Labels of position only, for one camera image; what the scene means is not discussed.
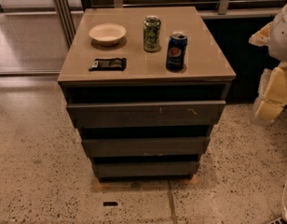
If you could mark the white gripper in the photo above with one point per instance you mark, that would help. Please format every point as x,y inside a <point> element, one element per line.
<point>281,37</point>

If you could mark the grey bottom drawer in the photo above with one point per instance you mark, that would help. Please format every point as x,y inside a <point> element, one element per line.
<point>112,170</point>

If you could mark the grey drawer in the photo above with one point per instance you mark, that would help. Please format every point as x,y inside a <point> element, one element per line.
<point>112,170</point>
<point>138,147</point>
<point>155,114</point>

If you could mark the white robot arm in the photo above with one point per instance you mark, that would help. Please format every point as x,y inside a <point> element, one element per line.
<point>272,89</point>

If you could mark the grey top drawer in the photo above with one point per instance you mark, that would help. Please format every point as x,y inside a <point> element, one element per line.
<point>155,114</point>

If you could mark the grey drawer cabinet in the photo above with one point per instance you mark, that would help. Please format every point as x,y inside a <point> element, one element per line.
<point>206,75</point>

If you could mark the grey middle drawer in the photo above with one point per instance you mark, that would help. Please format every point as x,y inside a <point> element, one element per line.
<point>138,147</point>

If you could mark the blue pepsi can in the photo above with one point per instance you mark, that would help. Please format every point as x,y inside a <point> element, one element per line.
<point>176,51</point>

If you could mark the green soda can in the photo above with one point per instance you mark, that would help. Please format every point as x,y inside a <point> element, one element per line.
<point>151,30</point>

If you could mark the white bowl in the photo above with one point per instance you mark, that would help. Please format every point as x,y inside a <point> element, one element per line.
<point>107,34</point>

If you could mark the black snack packet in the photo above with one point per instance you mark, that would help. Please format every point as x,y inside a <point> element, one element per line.
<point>109,64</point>

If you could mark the metal frame post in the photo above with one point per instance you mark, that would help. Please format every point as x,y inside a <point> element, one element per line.
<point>67,24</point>

